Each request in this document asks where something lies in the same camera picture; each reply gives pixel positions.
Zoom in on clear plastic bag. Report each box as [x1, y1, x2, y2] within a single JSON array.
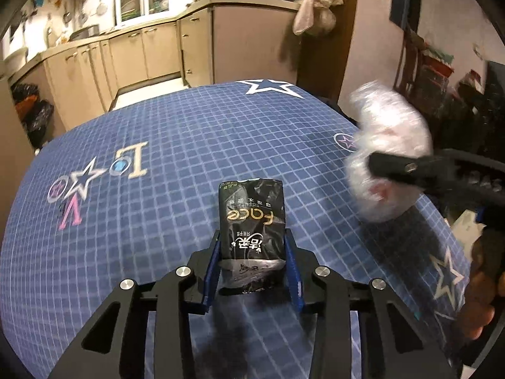
[[345, 81, 432, 222]]

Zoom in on black tissue packet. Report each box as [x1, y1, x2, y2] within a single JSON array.
[[218, 178, 286, 296]]

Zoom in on person right hand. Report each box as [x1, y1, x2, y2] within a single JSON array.
[[455, 227, 504, 341]]

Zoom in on dark wooden dining table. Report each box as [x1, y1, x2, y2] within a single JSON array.
[[427, 61, 504, 162]]

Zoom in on dark wooden chair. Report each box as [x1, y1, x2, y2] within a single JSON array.
[[394, 26, 431, 100]]

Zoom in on hanging cloth bags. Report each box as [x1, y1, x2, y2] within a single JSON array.
[[292, 0, 344, 37]]

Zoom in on beige lower cabinets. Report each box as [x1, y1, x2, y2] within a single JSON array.
[[9, 0, 300, 134]]

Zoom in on black garbage bag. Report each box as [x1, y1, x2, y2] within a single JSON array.
[[11, 83, 54, 149]]

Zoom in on silver rice cooker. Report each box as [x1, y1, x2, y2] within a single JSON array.
[[69, 24, 100, 41]]

